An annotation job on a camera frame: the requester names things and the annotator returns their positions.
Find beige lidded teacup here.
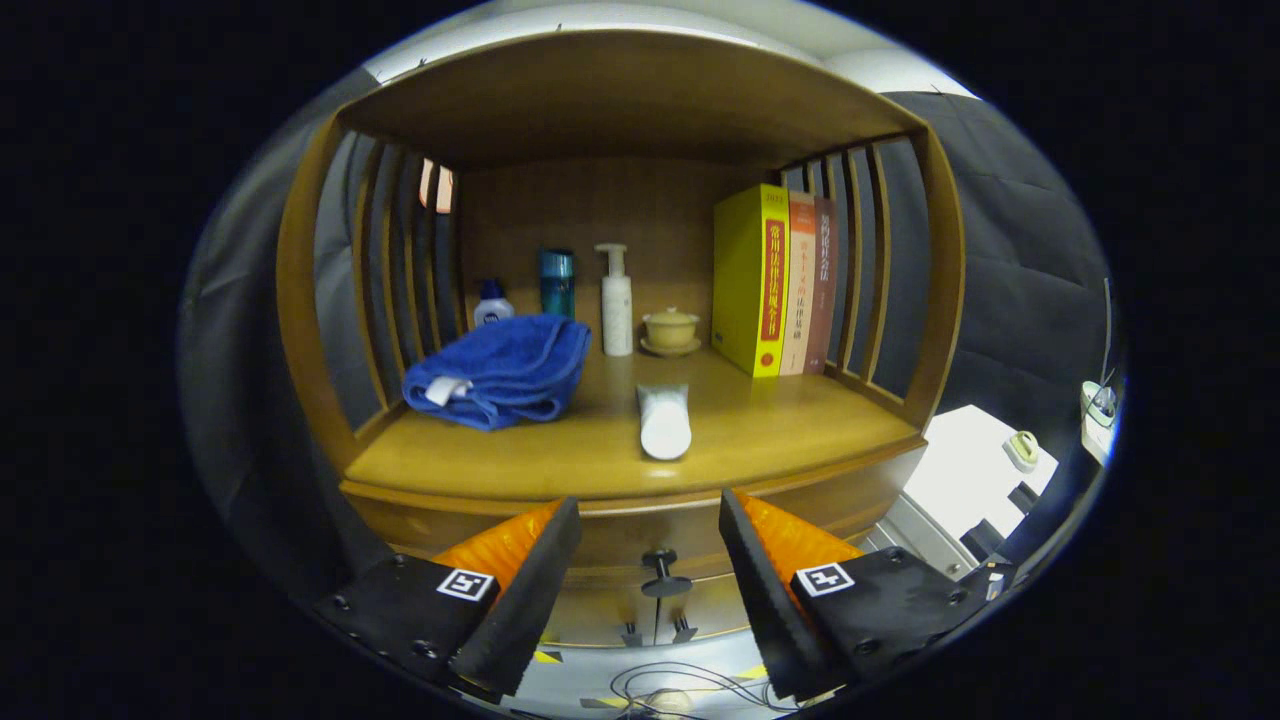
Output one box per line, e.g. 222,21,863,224
640,307,703,358

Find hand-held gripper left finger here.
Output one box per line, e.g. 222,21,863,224
315,495,584,699

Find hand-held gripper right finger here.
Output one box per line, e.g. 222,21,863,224
717,487,991,703

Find white tube with green cap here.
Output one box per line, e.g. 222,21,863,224
636,383,693,462

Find white side cabinet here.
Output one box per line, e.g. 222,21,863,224
860,404,1059,581

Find blue folded towel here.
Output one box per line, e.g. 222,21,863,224
402,314,593,432

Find black floor cables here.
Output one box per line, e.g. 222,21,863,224
580,660,791,716

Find white pump bottle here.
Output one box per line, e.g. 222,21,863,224
594,243,635,358

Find wooden cabinet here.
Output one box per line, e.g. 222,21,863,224
275,28,966,649

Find white desk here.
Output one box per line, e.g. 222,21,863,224
1080,378,1123,467

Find yellow book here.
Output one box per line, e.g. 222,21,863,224
711,183,791,379

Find teal bottle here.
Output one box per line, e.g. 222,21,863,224
538,248,576,321

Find small blue and white bottle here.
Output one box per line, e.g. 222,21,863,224
473,278,516,327

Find wooden drawer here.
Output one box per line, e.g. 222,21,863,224
340,440,929,601

